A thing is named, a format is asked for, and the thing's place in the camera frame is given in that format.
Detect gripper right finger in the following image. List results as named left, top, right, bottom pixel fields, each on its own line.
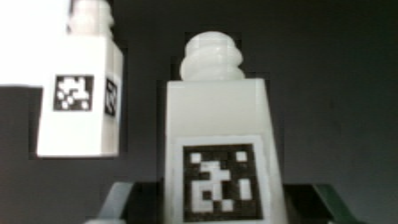
left=313, top=184, right=363, bottom=224

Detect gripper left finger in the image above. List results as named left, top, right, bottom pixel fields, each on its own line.
left=86, top=182, right=134, bottom=224

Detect white leg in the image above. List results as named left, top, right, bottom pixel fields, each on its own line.
left=164, top=32, right=288, bottom=224
left=38, top=0, right=123, bottom=158

